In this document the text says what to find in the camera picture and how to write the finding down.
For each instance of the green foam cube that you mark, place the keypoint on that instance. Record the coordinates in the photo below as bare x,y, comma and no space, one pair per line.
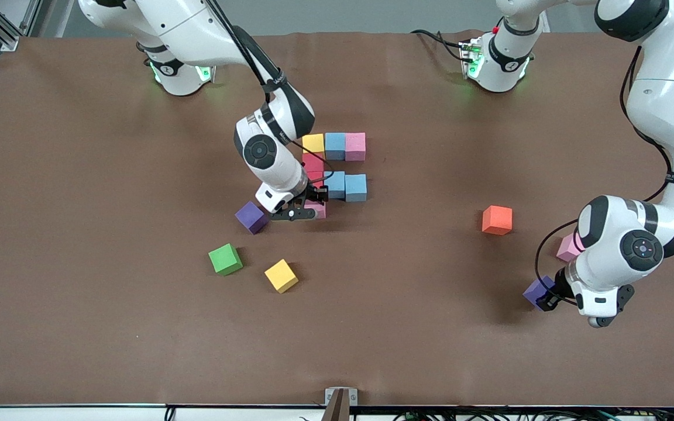
224,259

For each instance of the orange foam cube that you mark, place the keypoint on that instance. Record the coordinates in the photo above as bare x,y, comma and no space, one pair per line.
498,220

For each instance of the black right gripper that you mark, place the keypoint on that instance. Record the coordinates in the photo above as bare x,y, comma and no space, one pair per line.
315,193

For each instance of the red foam cube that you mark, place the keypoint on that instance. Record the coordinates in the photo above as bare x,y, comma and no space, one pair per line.
313,177
312,162

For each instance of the purple foam cube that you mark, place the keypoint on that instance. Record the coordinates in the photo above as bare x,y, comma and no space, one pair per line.
533,291
249,217

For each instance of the pink foam cube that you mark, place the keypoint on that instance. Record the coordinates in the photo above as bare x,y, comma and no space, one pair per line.
355,146
320,209
565,248

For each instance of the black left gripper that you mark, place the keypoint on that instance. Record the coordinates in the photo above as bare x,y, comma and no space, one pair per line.
559,289

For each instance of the yellow foam cube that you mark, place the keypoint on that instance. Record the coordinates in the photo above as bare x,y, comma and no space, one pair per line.
281,275
313,143

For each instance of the brown table mat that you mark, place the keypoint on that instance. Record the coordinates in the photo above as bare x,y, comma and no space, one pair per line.
138,327

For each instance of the light blue foam cube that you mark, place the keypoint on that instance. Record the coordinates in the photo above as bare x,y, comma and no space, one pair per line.
356,187
337,186
334,146

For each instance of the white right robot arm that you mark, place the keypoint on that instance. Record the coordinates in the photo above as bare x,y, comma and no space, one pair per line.
185,29

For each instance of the metal table edge bracket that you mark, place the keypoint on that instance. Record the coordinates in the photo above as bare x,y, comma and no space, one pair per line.
330,396

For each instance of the aluminium frame profile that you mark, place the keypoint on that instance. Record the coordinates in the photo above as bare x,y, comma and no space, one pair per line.
9,42

